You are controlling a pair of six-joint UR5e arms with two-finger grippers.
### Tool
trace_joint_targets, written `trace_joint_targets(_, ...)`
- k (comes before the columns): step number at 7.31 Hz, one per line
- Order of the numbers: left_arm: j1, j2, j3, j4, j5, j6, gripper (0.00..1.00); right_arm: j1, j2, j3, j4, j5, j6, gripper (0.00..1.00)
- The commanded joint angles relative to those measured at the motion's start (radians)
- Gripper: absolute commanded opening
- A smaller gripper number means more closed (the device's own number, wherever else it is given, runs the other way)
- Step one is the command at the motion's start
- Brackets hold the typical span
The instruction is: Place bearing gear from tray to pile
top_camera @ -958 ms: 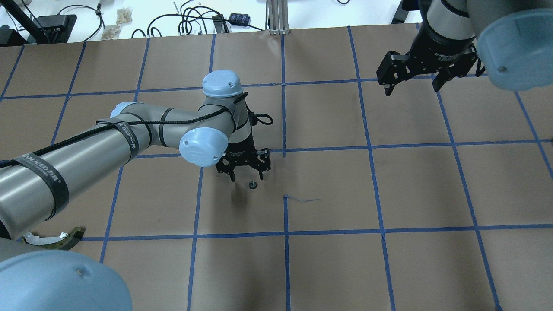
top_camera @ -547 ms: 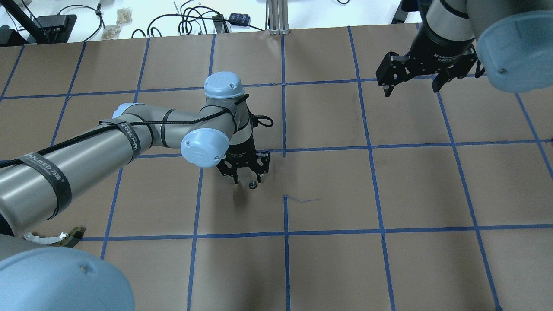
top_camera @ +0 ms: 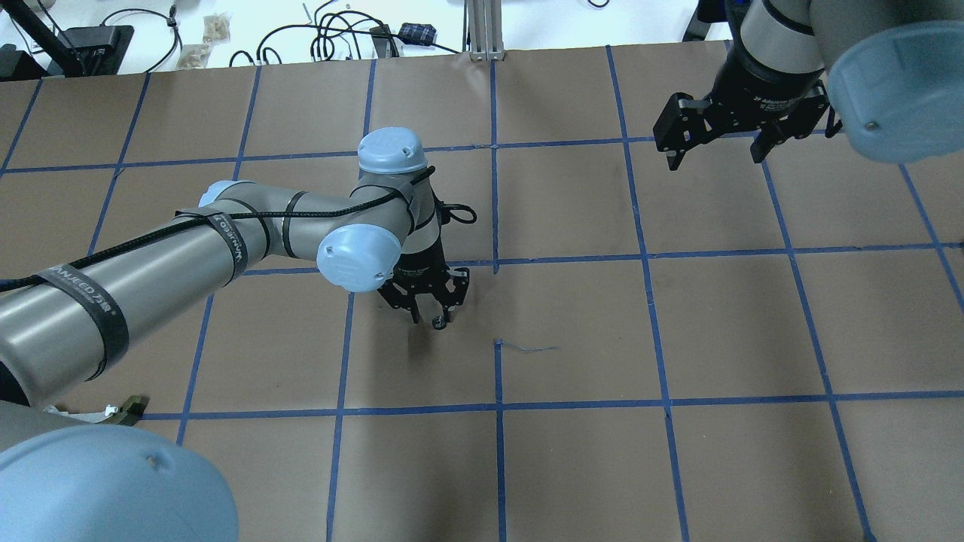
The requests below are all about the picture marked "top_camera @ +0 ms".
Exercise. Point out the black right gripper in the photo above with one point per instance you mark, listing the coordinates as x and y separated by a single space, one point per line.
759 96

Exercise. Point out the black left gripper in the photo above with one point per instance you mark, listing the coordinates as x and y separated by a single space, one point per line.
420 264

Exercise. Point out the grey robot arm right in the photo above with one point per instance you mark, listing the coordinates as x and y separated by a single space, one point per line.
888 74

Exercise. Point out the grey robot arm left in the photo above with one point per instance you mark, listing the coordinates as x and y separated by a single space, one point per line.
536 415

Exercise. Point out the loose blue tape thread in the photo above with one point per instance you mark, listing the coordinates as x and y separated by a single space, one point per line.
528 349

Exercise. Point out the blue checkered small box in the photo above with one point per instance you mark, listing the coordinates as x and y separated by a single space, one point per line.
417 34

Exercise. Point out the rusty curved brake shoe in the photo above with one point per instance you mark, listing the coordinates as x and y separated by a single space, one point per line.
128 413

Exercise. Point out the aluminium profile post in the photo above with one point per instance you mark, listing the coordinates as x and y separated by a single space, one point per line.
484 31

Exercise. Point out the black camera stand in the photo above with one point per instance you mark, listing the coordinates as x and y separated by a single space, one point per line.
80 51

